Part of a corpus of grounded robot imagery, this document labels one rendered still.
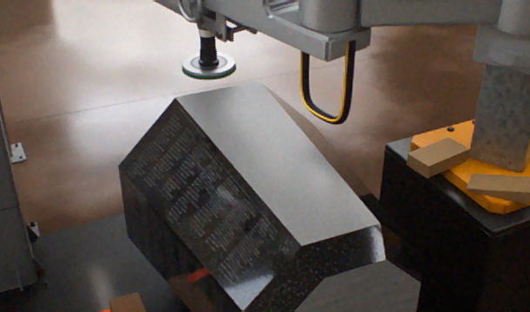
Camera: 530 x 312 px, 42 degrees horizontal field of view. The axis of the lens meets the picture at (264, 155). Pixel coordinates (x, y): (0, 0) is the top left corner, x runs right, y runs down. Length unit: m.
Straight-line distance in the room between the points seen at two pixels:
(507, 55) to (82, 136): 2.70
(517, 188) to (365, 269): 0.64
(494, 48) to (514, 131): 0.31
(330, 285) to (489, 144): 0.86
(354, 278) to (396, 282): 0.16
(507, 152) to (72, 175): 2.34
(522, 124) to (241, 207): 0.97
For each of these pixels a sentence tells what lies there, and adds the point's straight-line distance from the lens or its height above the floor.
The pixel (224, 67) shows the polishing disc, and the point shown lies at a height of 0.92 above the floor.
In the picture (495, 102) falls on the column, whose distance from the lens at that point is 2.41.
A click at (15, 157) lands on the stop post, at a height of 0.01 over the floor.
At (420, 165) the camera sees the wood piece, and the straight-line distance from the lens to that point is 2.38.
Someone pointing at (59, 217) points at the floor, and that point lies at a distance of 3.58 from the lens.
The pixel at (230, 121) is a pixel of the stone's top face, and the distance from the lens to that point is 2.47.
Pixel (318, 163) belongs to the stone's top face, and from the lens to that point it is 2.24.
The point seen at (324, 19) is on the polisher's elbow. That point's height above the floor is 1.33.
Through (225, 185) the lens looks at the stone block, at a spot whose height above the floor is 0.82.
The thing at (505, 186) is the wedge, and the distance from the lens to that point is 2.35.
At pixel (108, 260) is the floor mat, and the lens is 3.23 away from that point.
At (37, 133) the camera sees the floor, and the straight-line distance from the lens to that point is 4.34.
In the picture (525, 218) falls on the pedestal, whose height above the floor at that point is 0.74.
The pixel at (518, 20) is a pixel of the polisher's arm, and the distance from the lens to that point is 2.21.
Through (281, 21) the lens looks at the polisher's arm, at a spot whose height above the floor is 1.28.
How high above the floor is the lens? 2.07
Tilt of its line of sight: 32 degrees down
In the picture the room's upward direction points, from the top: straight up
